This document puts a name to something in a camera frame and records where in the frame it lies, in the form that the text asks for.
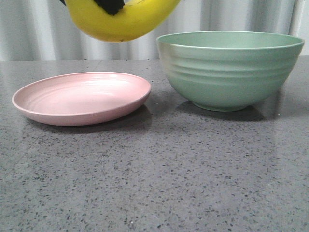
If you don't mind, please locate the yellow banana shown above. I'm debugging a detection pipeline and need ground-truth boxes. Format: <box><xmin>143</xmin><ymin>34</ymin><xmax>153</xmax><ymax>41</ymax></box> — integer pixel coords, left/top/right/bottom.
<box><xmin>64</xmin><ymin>0</ymin><xmax>179</xmax><ymax>42</ymax></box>

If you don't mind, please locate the pink plate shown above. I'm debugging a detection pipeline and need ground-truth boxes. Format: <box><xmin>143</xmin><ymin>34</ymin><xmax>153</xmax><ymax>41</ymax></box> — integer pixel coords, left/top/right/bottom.
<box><xmin>12</xmin><ymin>72</ymin><xmax>151</xmax><ymax>126</ymax></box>

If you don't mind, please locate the green ribbed bowl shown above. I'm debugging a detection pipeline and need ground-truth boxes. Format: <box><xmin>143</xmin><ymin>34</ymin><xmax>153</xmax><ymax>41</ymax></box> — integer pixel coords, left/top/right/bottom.
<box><xmin>156</xmin><ymin>31</ymin><xmax>305</xmax><ymax>112</ymax></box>

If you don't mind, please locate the white curtain backdrop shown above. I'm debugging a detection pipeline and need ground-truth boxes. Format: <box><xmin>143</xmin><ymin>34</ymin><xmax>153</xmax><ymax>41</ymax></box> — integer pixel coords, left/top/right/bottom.
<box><xmin>0</xmin><ymin>0</ymin><xmax>309</xmax><ymax>61</ymax></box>

